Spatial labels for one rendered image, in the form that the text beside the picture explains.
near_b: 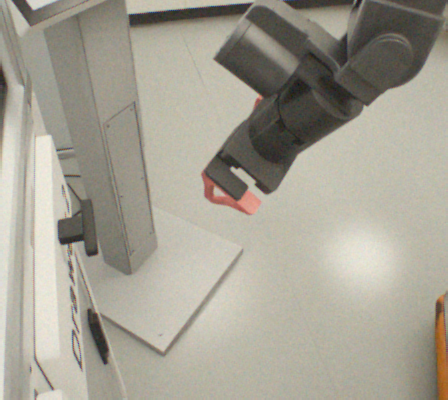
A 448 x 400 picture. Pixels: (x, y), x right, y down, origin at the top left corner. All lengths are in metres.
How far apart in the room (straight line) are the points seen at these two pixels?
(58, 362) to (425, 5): 0.37
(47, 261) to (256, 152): 0.22
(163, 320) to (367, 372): 0.60
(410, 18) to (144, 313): 1.23
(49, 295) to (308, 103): 0.26
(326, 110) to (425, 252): 1.41
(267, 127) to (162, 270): 1.14
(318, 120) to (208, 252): 1.21
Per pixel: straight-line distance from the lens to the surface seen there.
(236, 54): 0.37
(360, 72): 0.35
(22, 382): 0.33
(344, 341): 1.46
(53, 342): 0.38
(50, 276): 0.42
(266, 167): 0.45
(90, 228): 0.46
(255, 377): 1.37
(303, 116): 0.39
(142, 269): 1.54
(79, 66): 1.06
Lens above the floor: 1.24
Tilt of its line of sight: 41 degrees down
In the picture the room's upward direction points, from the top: straight up
